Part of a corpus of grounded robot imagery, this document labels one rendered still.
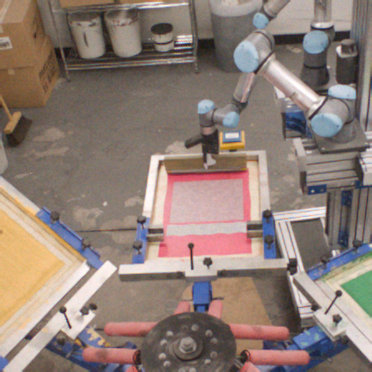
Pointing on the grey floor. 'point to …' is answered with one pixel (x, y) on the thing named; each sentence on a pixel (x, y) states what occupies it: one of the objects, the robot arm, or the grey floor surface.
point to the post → (232, 144)
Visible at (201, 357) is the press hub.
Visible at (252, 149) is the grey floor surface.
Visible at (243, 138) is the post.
